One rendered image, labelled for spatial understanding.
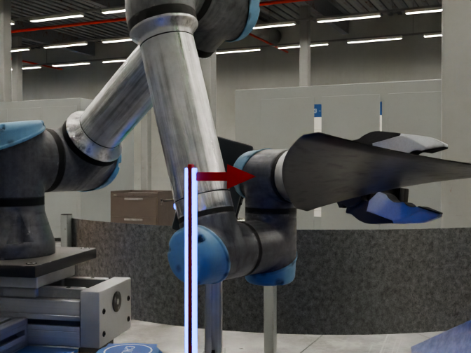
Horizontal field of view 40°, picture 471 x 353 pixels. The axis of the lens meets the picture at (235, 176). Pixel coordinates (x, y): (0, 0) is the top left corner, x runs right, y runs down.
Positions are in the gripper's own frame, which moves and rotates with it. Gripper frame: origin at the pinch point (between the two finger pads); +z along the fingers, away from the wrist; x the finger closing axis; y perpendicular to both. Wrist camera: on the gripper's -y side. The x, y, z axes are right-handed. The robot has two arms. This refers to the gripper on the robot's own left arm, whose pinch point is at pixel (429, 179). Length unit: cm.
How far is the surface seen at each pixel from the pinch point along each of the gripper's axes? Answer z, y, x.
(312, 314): -139, 114, 45
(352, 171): -0.4, -11.0, 0.3
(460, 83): -246, 338, -95
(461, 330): 6.0, -1.1, 14.5
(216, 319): -51, 9, 25
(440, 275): -114, 156, 26
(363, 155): 4.8, -15.2, -0.8
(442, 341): 4.5, -1.8, 15.9
